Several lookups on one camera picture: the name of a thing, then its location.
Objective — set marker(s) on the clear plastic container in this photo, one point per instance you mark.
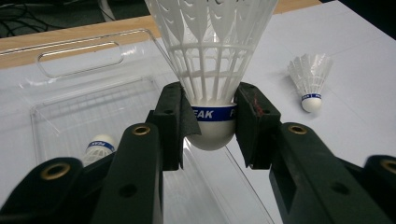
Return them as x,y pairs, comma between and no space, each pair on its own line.
93,102

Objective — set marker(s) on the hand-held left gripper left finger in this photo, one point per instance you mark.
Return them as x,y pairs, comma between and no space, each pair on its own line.
140,174

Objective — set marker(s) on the white shuttlecock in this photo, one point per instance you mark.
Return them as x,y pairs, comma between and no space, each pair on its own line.
211,62
309,77
99,148

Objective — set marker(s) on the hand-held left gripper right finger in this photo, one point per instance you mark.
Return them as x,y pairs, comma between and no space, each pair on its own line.
299,174

